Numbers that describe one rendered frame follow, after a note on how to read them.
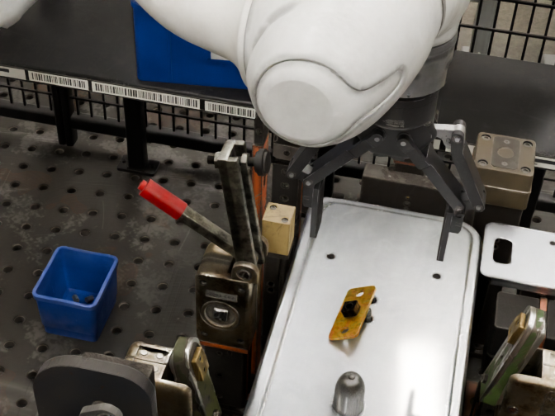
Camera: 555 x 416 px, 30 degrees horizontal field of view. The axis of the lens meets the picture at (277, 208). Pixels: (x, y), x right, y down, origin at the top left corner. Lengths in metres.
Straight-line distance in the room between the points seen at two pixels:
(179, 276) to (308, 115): 0.96
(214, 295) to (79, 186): 0.69
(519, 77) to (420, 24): 0.79
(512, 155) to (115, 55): 0.59
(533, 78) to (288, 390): 0.66
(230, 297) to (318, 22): 0.53
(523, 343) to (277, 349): 0.27
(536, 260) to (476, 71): 0.36
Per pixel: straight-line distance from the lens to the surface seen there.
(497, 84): 1.54
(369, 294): 1.20
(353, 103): 0.72
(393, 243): 1.30
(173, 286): 1.64
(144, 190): 1.14
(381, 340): 1.18
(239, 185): 1.08
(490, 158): 1.35
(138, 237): 1.72
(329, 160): 1.04
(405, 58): 0.76
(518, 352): 1.10
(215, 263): 1.18
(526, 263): 1.31
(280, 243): 1.23
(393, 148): 1.01
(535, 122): 1.48
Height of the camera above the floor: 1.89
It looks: 42 degrees down
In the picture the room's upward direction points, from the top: 3 degrees clockwise
